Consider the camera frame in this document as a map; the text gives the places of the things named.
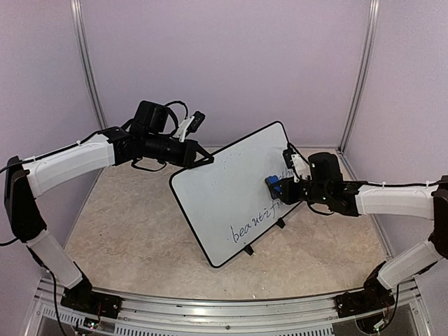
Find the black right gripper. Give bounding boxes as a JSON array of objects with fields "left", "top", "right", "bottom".
[{"left": 270, "top": 176, "right": 330, "bottom": 205}]

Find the blue whiteboard eraser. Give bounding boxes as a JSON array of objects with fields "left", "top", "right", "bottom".
[{"left": 265, "top": 175, "right": 282, "bottom": 200}]

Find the white whiteboard black frame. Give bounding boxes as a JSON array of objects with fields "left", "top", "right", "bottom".
[{"left": 169, "top": 121, "right": 296, "bottom": 268}]

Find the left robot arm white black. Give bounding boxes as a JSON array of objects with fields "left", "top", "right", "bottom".
[{"left": 2, "top": 101, "right": 214, "bottom": 312}]

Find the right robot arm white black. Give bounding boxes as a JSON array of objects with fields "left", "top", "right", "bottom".
[{"left": 265, "top": 150, "right": 447, "bottom": 311}]

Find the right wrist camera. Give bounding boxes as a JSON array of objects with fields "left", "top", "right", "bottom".
[{"left": 282, "top": 143, "right": 309, "bottom": 183}]

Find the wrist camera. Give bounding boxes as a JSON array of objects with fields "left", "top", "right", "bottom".
[
  {"left": 174, "top": 111, "right": 206, "bottom": 143},
  {"left": 282, "top": 143, "right": 309, "bottom": 183}
]

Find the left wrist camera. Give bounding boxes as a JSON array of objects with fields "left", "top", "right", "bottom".
[{"left": 174, "top": 111, "right": 206, "bottom": 143}]

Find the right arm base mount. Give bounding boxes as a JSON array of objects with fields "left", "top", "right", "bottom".
[{"left": 334, "top": 263, "right": 396, "bottom": 318}]

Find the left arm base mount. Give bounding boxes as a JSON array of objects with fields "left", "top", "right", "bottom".
[{"left": 61, "top": 278, "right": 122, "bottom": 319}]

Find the right aluminium frame post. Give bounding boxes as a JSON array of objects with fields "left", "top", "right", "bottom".
[{"left": 338, "top": 0, "right": 380, "bottom": 155}]

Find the aluminium frame post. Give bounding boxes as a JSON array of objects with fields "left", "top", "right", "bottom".
[
  {"left": 69, "top": 0, "right": 108, "bottom": 130},
  {"left": 338, "top": 0, "right": 380, "bottom": 155}
]

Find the left aluminium frame post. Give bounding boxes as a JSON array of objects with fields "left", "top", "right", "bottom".
[{"left": 69, "top": 0, "right": 108, "bottom": 130}]

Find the aluminium front rail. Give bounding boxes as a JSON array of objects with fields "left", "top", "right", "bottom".
[{"left": 23, "top": 279, "right": 433, "bottom": 335}]

